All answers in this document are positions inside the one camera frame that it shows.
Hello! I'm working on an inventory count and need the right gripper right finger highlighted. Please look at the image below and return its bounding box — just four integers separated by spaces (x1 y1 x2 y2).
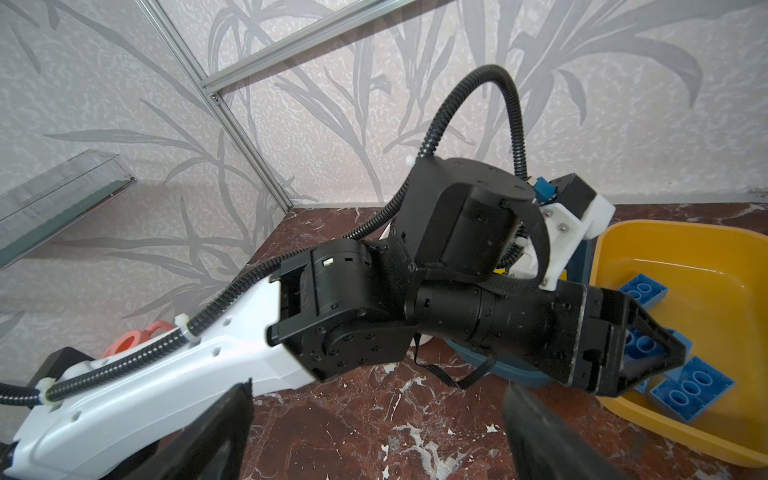
502 384 627 479

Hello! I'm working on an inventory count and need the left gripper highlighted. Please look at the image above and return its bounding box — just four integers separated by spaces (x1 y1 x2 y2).
389 157 685 397

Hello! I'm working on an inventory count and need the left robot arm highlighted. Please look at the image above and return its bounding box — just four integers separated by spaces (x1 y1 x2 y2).
1 65 686 479

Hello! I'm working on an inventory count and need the yellow plastic bin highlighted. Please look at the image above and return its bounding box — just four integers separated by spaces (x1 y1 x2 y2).
590 220 767 468

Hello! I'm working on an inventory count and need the clear acrylic wall shelf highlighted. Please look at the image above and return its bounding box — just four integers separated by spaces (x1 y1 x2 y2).
1 150 137 269

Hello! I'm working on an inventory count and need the teal plastic bin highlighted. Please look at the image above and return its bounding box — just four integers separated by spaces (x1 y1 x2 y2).
443 239 601 389

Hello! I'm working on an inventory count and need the pink watering can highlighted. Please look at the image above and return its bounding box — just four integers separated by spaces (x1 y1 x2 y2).
102 321 175 358

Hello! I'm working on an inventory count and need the blue brick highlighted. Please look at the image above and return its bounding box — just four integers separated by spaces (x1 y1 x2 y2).
647 356 735 424
619 274 668 310
624 329 693 395

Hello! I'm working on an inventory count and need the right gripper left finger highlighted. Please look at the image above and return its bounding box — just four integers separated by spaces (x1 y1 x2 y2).
128 381 253 480

